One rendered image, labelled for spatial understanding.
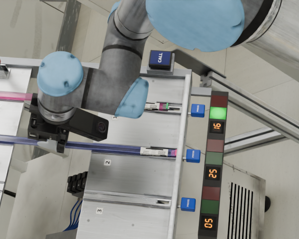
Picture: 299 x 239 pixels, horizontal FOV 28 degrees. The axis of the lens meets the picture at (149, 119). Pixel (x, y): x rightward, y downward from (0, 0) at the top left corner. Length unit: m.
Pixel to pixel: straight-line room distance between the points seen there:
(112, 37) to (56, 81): 0.15
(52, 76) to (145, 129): 0.38
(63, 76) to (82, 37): 2.66
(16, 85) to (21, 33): 2.15
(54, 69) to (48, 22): 2.70
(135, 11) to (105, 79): 0.13
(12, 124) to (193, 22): 0.78
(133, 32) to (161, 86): 0.35
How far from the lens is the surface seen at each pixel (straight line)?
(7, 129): 1.40
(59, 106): 1.07
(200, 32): 0.71
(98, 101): 1.03
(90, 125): 1.20
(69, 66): 1.02
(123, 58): 1.06
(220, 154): 1.31
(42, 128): 1.20
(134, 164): 1.30
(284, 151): 2.09
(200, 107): 1.33
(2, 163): 1.37
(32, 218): 1.98
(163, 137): 1.32
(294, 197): 2.00
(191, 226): 1.72
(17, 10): 3.63
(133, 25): 1.02
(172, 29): 0.71
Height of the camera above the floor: 1.51
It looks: 34 degrees down
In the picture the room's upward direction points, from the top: 64 degrees counter-clockwise
